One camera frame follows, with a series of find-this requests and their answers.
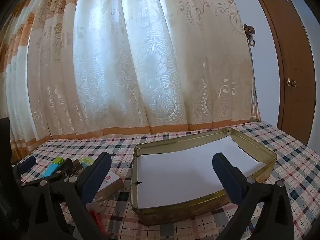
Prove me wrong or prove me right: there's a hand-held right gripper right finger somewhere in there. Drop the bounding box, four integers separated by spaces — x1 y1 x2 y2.
212 152 295 240

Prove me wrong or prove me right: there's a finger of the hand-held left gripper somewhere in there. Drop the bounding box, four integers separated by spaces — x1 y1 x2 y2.
14 156 37 184
49 159 73 180

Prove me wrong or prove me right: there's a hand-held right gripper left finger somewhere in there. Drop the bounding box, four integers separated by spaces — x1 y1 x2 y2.
21 152 112 240

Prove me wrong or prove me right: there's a blue toy block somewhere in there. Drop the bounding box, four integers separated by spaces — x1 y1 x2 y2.
44 164 62 178

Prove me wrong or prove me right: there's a red transparent block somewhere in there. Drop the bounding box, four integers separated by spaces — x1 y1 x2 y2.
89 210 103 230

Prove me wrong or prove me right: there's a gold tin box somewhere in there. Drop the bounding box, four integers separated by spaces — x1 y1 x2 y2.
130 127 278 226

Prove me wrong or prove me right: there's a green packet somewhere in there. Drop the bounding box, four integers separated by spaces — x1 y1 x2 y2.
78 156 97 168

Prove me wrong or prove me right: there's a brown box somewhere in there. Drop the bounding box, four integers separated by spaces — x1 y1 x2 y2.
96 179 125 202

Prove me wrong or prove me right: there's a white paper sheet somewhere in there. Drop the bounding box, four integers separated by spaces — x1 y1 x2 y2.
136 135 267 209

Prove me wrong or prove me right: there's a plaid tablecloth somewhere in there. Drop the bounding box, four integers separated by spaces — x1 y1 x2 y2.
20 120 320 240

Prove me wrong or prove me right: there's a cream patterned curtain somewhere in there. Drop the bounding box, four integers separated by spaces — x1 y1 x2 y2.
0 0 262 160

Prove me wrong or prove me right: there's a brown wooden door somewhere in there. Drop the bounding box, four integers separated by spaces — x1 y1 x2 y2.
246 0 316 146

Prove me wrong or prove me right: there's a curtain tieback cord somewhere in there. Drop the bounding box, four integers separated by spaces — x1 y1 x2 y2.
249 45 262 122

